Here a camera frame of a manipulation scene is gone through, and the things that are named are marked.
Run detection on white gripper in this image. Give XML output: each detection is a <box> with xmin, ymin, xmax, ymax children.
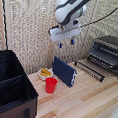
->
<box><xmin>48</xmin><ymin>21</ymin><xmax>82</xmax><ymax>51</ymax></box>

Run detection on red plastic cup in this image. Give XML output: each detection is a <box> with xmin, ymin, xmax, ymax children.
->
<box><xmin>44</xmin><ymin>76</ymin><xmax>59</xmax><ymax>95</ymax></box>

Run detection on dark blue rectangular box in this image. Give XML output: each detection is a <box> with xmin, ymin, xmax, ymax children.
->
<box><xmin>50</xmin><ymin>55</ymin><xmax>79</xmax><ymax>89</ymax></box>

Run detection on yellow food pieces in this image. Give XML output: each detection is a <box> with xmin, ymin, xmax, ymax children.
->
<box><xmin>40</xmin><ymin>67</ymin><xmax>52</xmax><ymax>78</ymax></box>

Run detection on black dish rack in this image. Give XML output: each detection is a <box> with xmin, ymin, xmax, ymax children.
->
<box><xmin>73</xmin><ymin>59</ymin><xmax>108</xmax><ymax>83</ymax></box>

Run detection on beige woven folding screen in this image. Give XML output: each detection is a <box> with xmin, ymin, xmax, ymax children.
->
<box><xmin>0</xmin><ymin>0</ymin><xmax>118</xmax><ymax>82</ymax></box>

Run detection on black fabric storage box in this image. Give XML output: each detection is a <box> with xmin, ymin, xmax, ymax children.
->
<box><xmin>0</xmin><ymin>48</ymin><xmax>42</xmax><ymax>118</ymax></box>

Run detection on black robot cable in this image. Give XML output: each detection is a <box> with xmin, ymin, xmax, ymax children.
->
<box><xmin>79</xmin><ymin>0</ymin><xmax>118</xmax><ymax>31</ymax></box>

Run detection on thin black hanging cord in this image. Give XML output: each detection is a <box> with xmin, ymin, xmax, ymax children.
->
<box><xmin>0</xmin><ymin>0</ymin><xmax>11</xmax><ymax>52</ymax></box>

